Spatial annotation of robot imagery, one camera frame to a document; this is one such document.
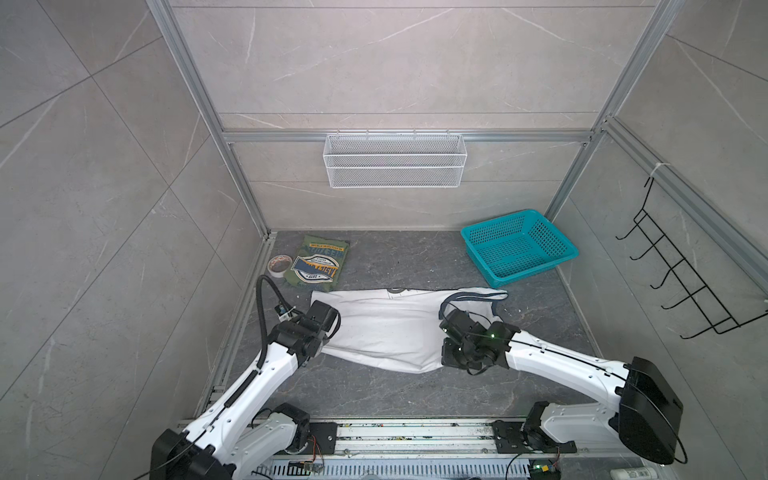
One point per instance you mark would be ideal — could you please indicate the teal plastic basket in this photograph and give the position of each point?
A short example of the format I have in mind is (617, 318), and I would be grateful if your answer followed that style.
(516, 246)

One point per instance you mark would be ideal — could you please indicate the white wire mesh shelf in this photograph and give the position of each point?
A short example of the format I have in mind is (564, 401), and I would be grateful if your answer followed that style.
(367, 161)

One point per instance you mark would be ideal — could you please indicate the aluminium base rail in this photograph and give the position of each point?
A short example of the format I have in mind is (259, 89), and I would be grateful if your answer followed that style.
(447, 448)

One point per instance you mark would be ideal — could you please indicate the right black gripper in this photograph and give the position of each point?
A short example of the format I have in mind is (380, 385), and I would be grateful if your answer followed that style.
(446, 356)

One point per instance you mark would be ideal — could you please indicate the tape roll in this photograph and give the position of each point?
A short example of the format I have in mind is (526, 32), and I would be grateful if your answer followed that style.
(279, 265)

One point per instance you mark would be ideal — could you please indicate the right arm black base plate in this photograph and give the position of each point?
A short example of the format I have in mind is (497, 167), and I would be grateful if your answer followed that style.
(514, 437)

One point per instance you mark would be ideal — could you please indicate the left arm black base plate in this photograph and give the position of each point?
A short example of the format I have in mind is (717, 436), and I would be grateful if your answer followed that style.
(314, 438)

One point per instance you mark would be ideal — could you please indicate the black wire hook rack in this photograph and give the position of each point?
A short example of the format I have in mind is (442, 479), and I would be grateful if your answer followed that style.
(679, 267)

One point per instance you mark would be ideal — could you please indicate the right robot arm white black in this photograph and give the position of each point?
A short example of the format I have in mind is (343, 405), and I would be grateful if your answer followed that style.
(630, 404)

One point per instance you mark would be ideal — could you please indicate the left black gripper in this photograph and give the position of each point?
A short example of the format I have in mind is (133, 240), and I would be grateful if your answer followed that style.
(327, 338)

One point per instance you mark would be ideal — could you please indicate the white bottle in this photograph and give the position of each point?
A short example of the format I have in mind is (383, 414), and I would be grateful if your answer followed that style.
(634, 473)

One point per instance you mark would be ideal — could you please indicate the green tank top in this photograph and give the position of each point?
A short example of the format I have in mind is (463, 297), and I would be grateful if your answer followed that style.
(318, 263)

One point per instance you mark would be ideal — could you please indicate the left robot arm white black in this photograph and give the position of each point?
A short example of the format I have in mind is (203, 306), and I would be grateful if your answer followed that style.
(223, 442)

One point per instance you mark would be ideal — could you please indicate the white navy tank top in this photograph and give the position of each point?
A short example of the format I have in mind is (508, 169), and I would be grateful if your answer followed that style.
(400, 330)

